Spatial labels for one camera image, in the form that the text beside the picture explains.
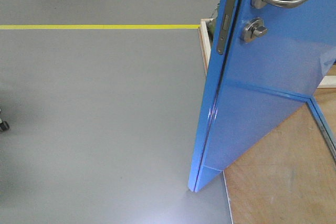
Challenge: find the blue door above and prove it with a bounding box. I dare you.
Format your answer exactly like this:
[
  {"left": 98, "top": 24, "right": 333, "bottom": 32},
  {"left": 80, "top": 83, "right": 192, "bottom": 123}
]
[{"left": 188, "top": 0, "right": 335, "bottom": 192}]

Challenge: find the plywood door platform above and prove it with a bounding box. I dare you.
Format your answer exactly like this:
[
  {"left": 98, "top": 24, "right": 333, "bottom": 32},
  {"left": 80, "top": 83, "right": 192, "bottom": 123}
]
[{"left": 216, "top": 102, "right": 335, "bottom": 223}]

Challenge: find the green sandbag left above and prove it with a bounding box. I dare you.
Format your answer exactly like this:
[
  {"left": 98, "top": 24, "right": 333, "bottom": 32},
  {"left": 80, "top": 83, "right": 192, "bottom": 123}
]
[{"left": 207, "top": 22, "right": 216, "bottom": 36}]

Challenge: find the steel thumb turn lock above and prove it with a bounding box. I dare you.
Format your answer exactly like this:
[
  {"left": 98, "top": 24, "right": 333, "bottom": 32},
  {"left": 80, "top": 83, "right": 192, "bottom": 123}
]
[{"left": 241, "top": 17, "right": 268, "bottom": 42}]

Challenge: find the steel latch plate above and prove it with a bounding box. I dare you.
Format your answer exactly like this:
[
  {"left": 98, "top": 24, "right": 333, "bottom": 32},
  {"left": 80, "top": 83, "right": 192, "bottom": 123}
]
[{"left": 216, "top": 0, "right": 236, "bottom": 55}]

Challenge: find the white diagonal brace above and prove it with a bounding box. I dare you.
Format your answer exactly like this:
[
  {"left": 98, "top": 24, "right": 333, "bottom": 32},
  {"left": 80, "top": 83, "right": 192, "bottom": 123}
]
[{"left": 318, "top": 76, "right": 336, "bottom": 88}]

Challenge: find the white wooden base frame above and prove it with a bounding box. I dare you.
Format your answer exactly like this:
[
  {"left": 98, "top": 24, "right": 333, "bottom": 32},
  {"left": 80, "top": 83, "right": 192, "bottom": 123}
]
[{"left": 199, "top": 18, "right": 213, "bottom": 72}]

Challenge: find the blue door frame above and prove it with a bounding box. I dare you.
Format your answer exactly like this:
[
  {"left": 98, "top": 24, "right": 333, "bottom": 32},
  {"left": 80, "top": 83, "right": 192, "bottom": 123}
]
[{"left": 307, "top": 96, "right": 335, "bottom": 161}]

